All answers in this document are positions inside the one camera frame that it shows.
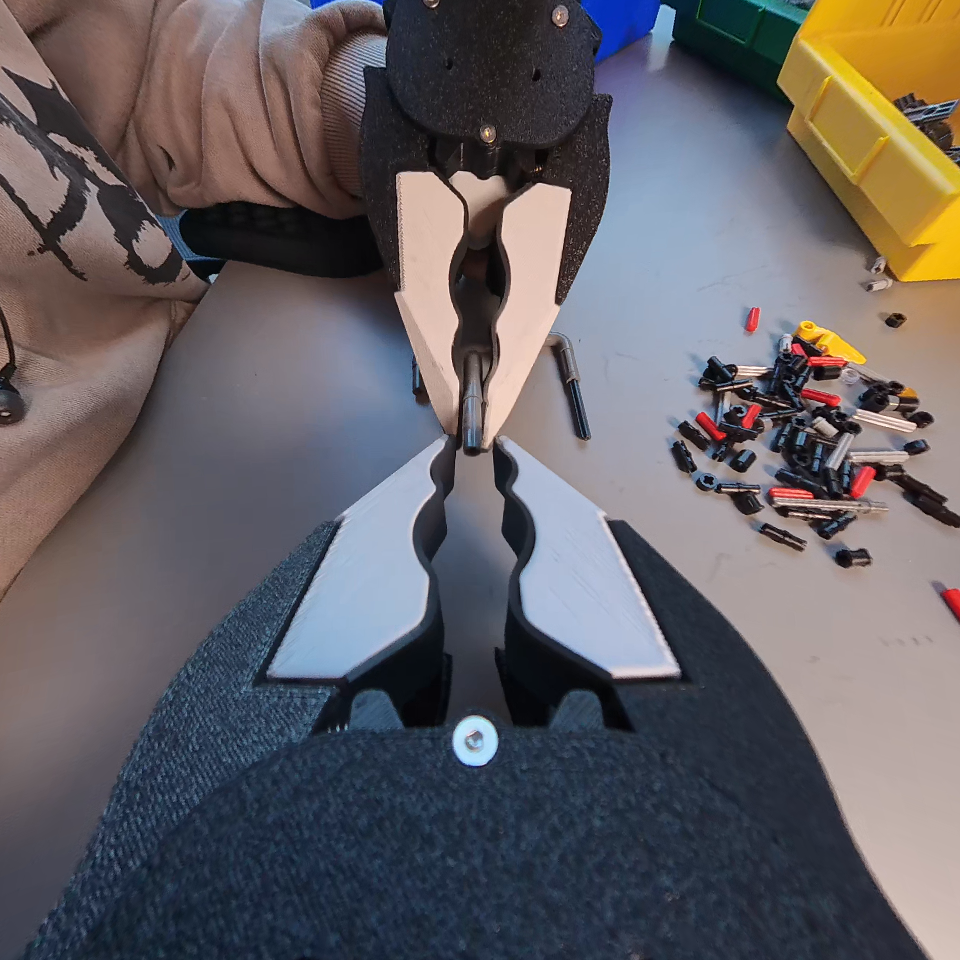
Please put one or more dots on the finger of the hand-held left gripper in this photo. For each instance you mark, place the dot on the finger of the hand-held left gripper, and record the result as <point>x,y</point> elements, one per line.
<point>427,262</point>
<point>536,262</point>

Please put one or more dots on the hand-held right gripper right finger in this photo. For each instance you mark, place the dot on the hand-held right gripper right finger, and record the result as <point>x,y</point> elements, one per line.
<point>592,600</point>

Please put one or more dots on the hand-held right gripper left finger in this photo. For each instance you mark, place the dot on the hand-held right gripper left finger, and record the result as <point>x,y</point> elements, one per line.
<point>352,600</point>

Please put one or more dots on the dark grey elbow connector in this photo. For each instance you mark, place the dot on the dark grey elbow connector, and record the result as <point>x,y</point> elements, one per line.
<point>472,405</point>

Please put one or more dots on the person's left forearm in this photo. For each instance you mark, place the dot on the person's left forearm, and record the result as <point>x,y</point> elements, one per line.
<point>225,97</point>

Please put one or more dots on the grey desk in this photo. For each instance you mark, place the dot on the grey desk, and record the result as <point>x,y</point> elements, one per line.
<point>225,450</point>

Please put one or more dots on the grey bent rod red caps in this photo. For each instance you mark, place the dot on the grey bent rod red caps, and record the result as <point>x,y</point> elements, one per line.
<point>574,390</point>

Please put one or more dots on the blue storage bin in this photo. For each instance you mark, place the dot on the blue storage bin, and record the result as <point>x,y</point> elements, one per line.
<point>622,22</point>

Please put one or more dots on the black chair armrest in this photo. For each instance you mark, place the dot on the black chair armrest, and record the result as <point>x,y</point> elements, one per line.
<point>277,240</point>

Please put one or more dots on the red axle pin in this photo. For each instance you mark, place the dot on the red axle pin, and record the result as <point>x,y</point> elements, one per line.
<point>752,319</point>

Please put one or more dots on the green storage bin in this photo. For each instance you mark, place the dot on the green storage bin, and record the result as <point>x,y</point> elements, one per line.
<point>735,30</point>

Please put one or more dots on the pile of black red pins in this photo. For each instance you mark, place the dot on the pile of black red pins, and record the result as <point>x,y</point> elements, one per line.
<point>810,450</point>

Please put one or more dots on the yellow curved brick piece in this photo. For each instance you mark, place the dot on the yellow curved brick piece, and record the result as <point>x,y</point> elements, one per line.
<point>808,328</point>
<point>844,346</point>

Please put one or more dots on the yellow storage bin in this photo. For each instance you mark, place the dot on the yellow storage bin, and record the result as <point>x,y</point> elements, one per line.
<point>847,135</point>

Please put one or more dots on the small red pin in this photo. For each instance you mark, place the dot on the small red pin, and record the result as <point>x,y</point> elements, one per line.
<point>951,604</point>

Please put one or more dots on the heap of dark grey bricks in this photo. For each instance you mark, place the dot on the heap of dark grey bricks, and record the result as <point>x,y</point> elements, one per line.
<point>934,120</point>

